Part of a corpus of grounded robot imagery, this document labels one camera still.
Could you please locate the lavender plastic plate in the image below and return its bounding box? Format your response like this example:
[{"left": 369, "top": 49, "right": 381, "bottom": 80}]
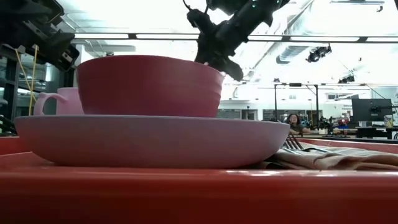
[{"left": 14, "top": 114, "right": 292, "bottom": 169}]

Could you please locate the beige cloth napkin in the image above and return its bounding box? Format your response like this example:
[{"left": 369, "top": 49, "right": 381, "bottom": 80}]
[{"left": 248, "top": 144, "right": 398, "bottom": 171}]

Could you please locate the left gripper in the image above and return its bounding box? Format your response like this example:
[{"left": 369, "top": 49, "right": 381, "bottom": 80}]
[{"left": 0, "top": 0, "right": 81, "bottom": 73}]

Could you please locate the fork with teal handle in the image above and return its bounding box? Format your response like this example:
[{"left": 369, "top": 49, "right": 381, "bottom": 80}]
[{"left": 281, "top": 133, "right": 336, "bottom": 154}]

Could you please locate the black computer monitor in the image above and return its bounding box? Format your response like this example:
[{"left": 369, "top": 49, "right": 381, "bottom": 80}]
[{"left": 351, "top": 98, "right": 393, "bottom": 123}]

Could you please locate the pink plastic bowl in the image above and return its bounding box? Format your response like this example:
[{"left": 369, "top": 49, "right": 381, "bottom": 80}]
[{"left": 76, "top": 55, "right": 224, "bottom": 118}]

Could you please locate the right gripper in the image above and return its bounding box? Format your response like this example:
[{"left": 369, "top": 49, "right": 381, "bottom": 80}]
[{"left": 194, "top": 15, "right": 249, "bottom": 82}]

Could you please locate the light pink ribbed mug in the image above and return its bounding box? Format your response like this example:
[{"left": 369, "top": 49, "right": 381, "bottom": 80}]
[{"left": 33, "top": 86, "right": 85, "bottom": 116}]

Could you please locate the overhead light bar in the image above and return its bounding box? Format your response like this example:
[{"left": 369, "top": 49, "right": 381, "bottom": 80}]
[{"left": 73, "top": 32, "right": 398, "bottom": 44}]

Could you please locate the red plastic tray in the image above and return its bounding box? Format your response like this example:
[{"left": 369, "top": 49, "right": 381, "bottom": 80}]
[{"left": 0, "top": 136, "right": 398, "bottom": 224}]

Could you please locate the black background rig frame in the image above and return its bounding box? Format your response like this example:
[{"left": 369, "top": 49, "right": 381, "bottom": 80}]
[{"left": 273, "top": 82, "right": 320, "bottom": 125}]

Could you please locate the person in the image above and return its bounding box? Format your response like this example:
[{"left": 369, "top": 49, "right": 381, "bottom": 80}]
[{"left": 284, "top": 113, "right": 312, "bottom": 135}]

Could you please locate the black ceiling spotlight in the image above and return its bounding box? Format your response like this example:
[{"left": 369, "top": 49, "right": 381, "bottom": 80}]
[{"left": 338, "top": 74, "right": 356, "bottom": 84}]

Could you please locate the yellow extension cord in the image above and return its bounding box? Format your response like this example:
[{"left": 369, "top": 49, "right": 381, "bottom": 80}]
[
  {"left": 27, "top": 44, "right": 40, "bottom": 116},
  {"left": 14, "top": 49, "right": 37, "bottom": 105}
]

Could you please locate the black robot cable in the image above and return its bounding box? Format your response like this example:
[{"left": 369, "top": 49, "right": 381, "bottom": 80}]
[{"left": 182, "top": 0, "right": 214, "bottom": 30}]

